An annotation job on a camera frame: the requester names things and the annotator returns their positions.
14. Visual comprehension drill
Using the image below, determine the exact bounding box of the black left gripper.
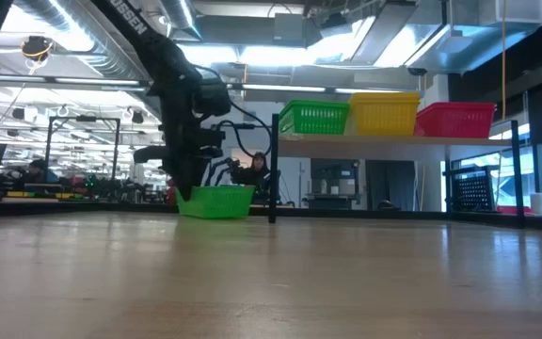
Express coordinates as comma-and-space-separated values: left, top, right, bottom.
132, 80, 228, 202

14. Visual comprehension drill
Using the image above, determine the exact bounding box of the yellow plastic basket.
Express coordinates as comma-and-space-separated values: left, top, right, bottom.
349, 96, 422, 105
351, 101, 421, 137

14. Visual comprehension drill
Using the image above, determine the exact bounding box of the person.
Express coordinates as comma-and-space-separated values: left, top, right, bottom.
22, 158, 60, 186
237, 151, 273, 202

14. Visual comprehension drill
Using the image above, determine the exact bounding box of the ceiling tube light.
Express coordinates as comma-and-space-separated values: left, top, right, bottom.
242, 83, 425, 98
0, 76, 151, 89

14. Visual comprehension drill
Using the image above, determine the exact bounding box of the dark background cabinet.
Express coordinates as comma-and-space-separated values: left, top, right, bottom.
306, 158, 362, 211

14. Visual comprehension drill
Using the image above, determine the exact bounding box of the black ceiling box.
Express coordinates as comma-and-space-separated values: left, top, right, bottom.
273, 12, 308, 47

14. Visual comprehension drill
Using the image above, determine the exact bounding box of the red plastic basket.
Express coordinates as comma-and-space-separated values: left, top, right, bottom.
413, 106, 496, 139

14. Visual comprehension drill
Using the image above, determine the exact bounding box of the dark blue crate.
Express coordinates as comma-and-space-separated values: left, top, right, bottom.
441, 164, 497, 214

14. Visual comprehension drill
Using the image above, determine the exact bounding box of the red flat tray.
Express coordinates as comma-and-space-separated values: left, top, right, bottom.
495, 204, 534, 217

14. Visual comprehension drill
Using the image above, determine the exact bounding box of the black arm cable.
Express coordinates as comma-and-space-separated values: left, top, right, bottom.
198, 63, 273, 159

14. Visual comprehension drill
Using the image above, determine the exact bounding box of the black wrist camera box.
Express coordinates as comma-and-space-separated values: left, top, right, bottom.
193, 77, 232, 118

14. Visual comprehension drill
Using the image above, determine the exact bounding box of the black table edge rail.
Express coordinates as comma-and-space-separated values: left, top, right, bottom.
0, 200, 542, 233

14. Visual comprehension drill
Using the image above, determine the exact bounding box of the black metal stand frame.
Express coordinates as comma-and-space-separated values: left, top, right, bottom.
46, 115, 122, 194

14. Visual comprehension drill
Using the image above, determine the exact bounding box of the silver round ceiling duct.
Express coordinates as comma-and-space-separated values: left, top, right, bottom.
157, 0, 202, 41
11, 0, 152, 81

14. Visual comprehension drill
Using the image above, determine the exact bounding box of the hanging yellow cord reel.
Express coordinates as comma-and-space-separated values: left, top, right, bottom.
20, 35, 55, 63

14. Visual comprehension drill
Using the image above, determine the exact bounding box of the silver rectangular ceiling duct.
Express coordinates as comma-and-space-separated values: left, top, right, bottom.
405, 0, 542, 75

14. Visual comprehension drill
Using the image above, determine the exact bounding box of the hanging yellow cord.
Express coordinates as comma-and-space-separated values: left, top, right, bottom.
501, 0, 508, 121

